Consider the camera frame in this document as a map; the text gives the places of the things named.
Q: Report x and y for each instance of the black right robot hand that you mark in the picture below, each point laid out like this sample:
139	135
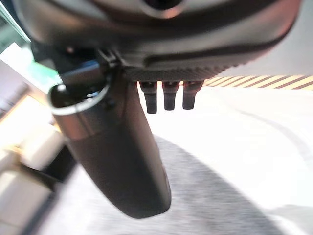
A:
127	151

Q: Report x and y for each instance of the white box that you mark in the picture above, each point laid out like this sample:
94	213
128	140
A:
19	198
36	149

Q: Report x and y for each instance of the yellow black striped tape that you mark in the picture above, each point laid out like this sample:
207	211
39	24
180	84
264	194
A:
259	82

